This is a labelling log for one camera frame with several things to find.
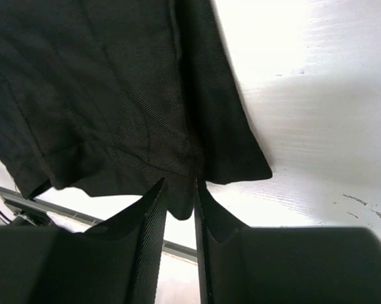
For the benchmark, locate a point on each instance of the black pleated skirt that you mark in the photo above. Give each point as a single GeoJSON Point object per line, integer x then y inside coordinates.
{"type": "Point", "coordinates": [111, 96]}

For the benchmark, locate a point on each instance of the front aluminium frame rail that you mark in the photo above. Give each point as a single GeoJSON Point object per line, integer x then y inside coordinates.
{"type": "Point", "coordinates": [76, 211]}

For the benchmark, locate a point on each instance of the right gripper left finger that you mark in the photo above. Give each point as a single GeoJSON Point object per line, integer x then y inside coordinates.
{"type": "Point", "coordinates": [115, 261]}

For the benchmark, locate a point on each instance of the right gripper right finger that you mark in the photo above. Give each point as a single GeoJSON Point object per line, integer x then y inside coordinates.
{"type": "Point", "coordinates": [242, 264]}

